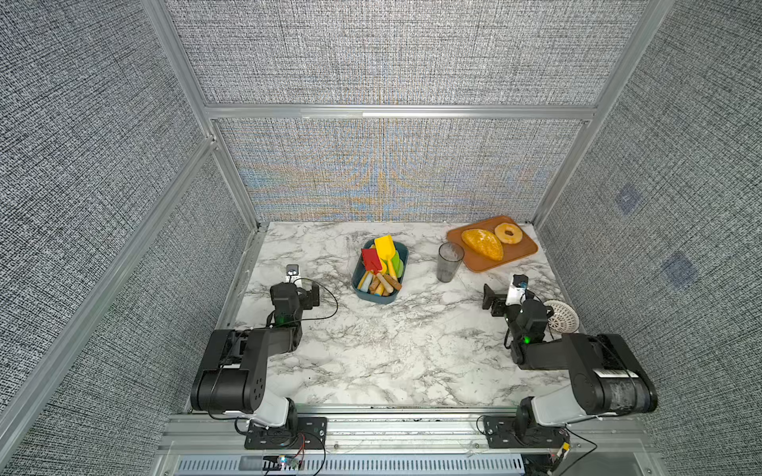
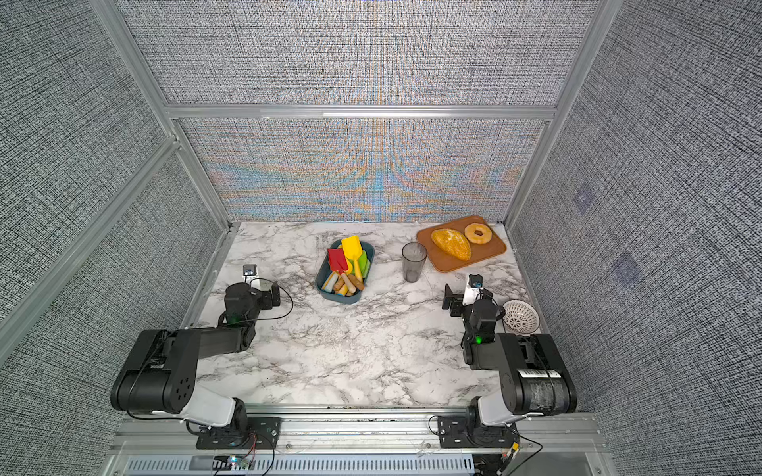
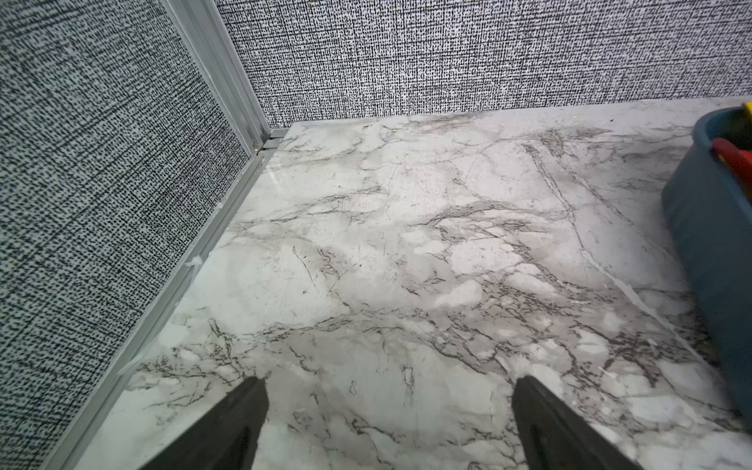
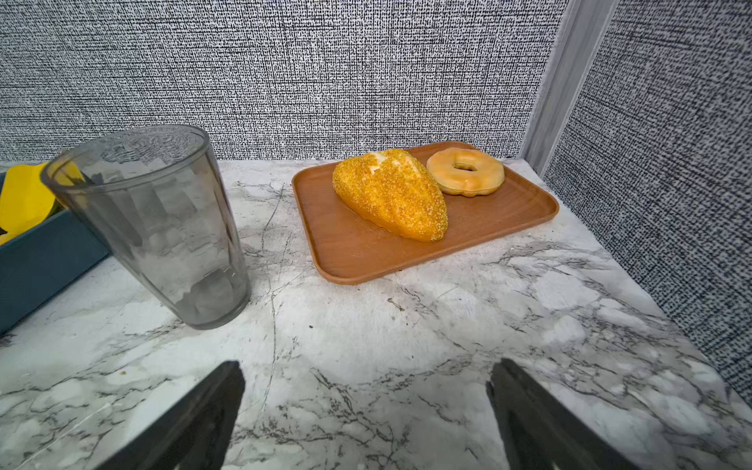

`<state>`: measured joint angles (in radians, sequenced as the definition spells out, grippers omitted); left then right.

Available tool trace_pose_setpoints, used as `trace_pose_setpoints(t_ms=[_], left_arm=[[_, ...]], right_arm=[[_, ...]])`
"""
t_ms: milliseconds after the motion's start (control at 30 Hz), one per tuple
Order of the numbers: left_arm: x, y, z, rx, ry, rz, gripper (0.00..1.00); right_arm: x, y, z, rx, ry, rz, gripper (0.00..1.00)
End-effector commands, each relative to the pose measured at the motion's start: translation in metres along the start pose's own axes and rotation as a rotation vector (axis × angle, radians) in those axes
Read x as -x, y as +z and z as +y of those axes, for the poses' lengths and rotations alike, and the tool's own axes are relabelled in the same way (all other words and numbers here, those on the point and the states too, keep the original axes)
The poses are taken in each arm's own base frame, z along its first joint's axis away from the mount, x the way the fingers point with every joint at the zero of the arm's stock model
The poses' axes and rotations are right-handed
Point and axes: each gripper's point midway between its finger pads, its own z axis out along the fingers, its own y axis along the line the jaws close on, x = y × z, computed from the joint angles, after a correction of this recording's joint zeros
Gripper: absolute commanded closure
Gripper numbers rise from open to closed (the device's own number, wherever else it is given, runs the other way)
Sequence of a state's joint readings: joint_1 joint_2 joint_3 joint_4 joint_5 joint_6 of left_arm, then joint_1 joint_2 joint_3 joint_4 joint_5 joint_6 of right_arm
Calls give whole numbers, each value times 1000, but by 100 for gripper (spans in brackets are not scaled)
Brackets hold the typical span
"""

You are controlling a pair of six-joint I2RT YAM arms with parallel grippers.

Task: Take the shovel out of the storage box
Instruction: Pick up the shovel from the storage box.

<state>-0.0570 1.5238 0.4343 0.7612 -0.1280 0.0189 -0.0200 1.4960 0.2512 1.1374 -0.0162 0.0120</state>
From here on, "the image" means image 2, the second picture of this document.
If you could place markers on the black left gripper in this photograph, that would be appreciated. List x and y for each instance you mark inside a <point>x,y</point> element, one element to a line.
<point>271,295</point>

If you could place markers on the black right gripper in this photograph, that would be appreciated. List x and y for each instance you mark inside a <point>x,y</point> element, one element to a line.
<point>452,300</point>

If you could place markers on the red shovel wooden handle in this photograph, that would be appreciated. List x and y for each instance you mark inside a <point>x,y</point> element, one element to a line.
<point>337,260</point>

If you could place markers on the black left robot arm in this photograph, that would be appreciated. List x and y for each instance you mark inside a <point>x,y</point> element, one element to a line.
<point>158,378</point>

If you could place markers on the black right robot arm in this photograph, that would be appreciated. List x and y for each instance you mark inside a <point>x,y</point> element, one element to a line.
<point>533,378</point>

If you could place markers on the teal plastic storage box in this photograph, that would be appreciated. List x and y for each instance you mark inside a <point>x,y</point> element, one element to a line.
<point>343,288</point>

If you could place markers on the brown wooden cutting board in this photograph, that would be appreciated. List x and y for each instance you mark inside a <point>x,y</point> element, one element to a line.
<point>445,263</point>

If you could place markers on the oval bread loaf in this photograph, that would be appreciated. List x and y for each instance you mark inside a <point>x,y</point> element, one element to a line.
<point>453,243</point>

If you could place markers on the grey transparent plastic cup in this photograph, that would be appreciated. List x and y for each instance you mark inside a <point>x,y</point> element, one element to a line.
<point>414,256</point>

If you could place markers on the white lattice basket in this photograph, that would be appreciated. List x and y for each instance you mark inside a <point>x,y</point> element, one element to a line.
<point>520,317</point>

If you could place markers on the glazed donut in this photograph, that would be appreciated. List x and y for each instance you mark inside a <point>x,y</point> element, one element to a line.
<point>478,233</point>

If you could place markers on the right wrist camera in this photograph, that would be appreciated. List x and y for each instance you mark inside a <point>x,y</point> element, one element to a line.
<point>473,289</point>

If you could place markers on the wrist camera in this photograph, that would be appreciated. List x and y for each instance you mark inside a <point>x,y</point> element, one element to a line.
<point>473,289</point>
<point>249,272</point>

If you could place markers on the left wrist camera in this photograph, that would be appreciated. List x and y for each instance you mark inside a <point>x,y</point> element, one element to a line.
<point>249,272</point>

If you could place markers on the green trowel yellow handle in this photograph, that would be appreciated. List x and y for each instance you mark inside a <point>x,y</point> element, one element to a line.
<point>364,264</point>

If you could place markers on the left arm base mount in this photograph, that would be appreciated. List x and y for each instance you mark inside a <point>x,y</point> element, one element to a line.
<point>260,432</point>

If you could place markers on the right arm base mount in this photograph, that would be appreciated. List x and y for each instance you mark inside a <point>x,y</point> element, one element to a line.
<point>470,433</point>

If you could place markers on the aluminium front rail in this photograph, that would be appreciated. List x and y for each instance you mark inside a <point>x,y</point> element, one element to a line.
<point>365,441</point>

